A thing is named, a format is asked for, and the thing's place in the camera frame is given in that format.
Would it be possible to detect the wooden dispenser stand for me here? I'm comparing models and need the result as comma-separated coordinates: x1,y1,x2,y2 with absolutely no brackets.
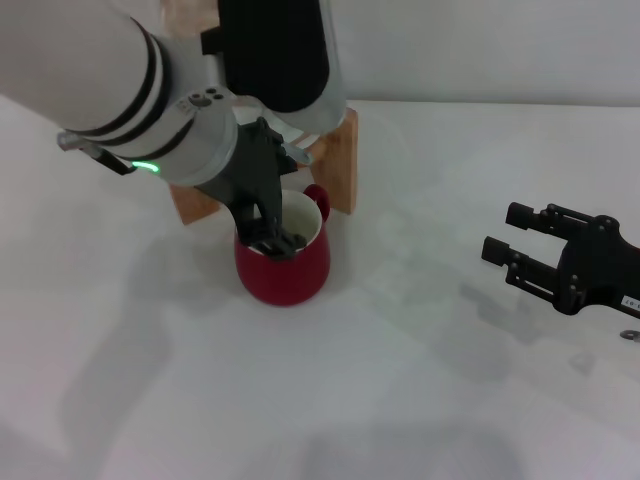
168,107,360,226

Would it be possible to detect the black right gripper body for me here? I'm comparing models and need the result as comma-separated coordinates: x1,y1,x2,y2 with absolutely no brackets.
554,214,640,319

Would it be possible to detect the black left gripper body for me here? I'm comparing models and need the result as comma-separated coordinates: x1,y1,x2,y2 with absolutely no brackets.
194,117,301,211

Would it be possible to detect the red ceramic cup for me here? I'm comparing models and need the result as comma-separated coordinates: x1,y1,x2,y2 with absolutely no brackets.
233,183,332,307

